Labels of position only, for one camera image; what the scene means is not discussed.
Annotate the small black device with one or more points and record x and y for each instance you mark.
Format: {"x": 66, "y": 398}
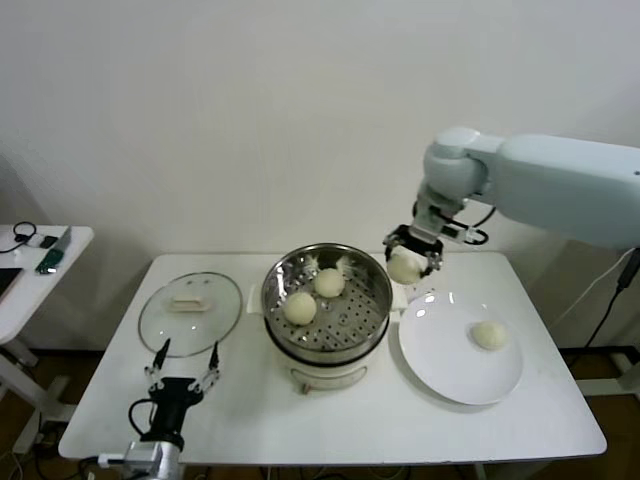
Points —
{"x": 48, "y": 242}

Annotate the white electric cooker base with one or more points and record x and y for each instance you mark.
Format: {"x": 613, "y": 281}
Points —
{"x": 330, "y": 377}

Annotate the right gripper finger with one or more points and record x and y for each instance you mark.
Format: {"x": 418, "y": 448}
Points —
{"x": 435, "y": 264}
{"x": 391, "y": 245}

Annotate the white side table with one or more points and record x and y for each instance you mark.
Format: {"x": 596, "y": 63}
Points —
{"x": 50, "y": 295}

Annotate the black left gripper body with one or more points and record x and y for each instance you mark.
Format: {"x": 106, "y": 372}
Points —
{"x": 172, "y": 405}

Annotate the stainless steel steamer pot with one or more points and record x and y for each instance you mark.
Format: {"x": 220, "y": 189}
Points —
{"x": 372, "y": 282}

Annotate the white steamed baozi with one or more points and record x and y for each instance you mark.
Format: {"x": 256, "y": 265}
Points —
{"x": 329, "y": 283}
{"x": 300, "y": 308}
{"x": 490, "y": 334}
{"x": 404, "y": 270}

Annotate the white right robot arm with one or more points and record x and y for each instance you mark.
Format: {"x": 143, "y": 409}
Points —
{"x": 550, "y": 185}

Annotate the green circuit board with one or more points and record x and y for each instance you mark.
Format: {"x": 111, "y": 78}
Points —
{"x": 50, "y": 261}

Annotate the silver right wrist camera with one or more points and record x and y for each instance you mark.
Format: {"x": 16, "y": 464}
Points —
{"x": 457, "y": 232}

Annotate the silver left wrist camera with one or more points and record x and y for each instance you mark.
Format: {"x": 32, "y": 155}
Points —
{"x": 142, "y": 456}

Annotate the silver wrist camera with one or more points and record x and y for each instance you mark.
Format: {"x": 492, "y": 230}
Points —
{"x": 142, "y": 456}
{"x": 457, "y": 232}

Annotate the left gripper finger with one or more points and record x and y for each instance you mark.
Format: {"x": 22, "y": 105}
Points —
{"x": 214, "y": 365}
{"x": 160, "y": 360}

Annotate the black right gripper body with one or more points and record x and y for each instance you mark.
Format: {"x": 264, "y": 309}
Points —
{"x": 422, "y": 240}

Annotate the white round plate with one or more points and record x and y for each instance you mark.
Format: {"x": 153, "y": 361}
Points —
{"x": 440, "y": 360}

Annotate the dark tablet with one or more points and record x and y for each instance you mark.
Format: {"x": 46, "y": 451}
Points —
{"x": 9, "y": 282}

